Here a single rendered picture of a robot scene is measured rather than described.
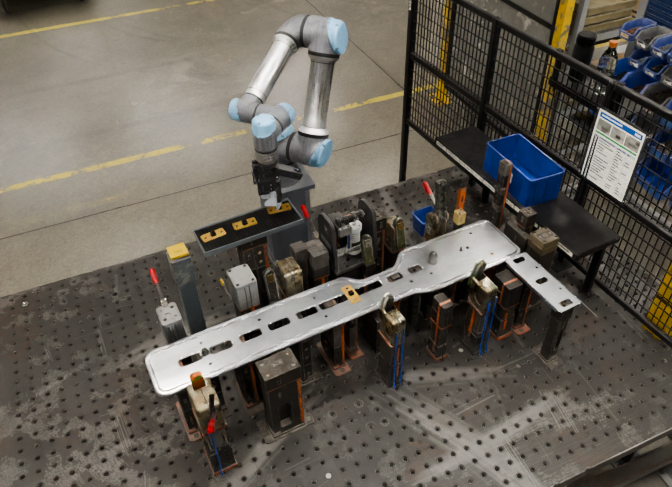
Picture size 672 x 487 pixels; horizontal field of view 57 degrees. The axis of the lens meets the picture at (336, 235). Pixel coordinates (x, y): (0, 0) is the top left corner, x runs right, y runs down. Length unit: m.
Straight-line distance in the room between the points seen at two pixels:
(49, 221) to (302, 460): 2.83
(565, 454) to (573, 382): 0.30
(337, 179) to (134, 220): 1.39
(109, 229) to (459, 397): 2.68
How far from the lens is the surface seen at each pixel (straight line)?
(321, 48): 2.27
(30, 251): 4.29
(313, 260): 2.20
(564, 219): 2.54
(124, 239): 4.13
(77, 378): 2.52
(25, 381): 2.60
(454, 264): 2.30
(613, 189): 2.49
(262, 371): 1.94
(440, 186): 2.33
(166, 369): 2.05
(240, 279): 2.10
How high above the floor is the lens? 2.58
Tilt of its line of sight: 41 degrees down
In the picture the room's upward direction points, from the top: 2 degrees counter-clockwise
